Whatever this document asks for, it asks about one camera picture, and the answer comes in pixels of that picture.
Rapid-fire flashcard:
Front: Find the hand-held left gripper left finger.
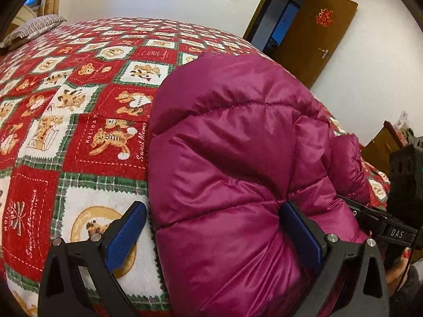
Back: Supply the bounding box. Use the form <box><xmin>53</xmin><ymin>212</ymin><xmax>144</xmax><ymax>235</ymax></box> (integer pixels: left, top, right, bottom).
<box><xmin>37</xmin><ymin>201</ymin><xmax>148</xmax><ymax>317</ymax></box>

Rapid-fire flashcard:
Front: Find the person's right forearm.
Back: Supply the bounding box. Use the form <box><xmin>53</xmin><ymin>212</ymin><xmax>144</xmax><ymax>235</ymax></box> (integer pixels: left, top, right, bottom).
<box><xmin>390</xmin><ymin>266</ymin><xmax>423</xmax><ymax>317</ymax></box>

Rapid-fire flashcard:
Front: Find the wooden door frame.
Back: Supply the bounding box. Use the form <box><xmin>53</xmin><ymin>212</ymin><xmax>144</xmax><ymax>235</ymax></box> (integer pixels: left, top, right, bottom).
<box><xmin>243</xmin><ymin>0</ymin><xmax>323</xmax><ymax>58</ymax></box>

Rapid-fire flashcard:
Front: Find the brown wooden cabinet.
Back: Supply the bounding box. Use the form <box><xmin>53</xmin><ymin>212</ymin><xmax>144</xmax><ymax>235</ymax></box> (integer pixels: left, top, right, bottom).
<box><xmin>362</xmin><ymin>120</ymin><xmax>410</xmax><ymax>175</ymax></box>

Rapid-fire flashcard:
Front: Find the striped grey pillow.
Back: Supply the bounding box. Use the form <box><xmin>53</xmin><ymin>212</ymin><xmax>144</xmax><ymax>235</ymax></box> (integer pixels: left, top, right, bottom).
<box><xmin>0</xmin><ymin>15</ymin><xmax>67</xmax><ymax>51</ymax></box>

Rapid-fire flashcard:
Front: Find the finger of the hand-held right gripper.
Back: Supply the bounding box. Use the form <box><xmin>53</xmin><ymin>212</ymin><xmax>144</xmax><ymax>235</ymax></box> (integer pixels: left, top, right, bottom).
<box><xmin>336</xmin><ymin>195</ymin><xmax>390</xmax><ymax>236</ymax></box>

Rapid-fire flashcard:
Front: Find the red paper door decoration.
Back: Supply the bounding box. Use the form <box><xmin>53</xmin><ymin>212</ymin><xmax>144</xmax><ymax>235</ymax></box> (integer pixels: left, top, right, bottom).
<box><xmin>315</xmin><ymin>8</ymin><xmax>335</xmax><ymax>27</ymax></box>

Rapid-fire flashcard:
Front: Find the person's right hand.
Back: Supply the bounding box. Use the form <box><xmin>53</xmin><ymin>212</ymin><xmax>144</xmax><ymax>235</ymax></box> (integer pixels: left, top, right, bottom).
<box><xmin>386</xmin><ymin>260</ymin><xmax>410</xmax><ymax>286</ymax></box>

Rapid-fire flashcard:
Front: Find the magenta down jacket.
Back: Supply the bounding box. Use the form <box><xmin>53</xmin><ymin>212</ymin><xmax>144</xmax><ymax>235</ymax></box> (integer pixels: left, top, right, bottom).
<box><xmin>147</xmin><ymin>53</ymin><xmax>372</xmax><ymax>317</ymax></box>

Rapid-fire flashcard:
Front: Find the red bear-print blanket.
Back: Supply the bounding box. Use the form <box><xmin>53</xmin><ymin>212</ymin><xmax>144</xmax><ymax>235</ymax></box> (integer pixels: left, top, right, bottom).
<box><xmin>0</xmin><ymin>18</ymin><xmax>394</xmax><ymax>317</ymax></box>

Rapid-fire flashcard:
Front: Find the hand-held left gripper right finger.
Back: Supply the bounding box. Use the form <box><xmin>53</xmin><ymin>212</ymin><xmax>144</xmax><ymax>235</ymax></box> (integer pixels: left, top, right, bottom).
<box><xmin>280</xmin><ymin>201</ymin><xmax>390</xmax><ymax>317</ymax></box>

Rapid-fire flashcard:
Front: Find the brown wooden door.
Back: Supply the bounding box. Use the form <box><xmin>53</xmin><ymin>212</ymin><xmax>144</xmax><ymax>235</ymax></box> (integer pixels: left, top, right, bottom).
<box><xmin>281</xmin><ymin>0</ymin><xmax>359</xmax><ymax>90</ymax></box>

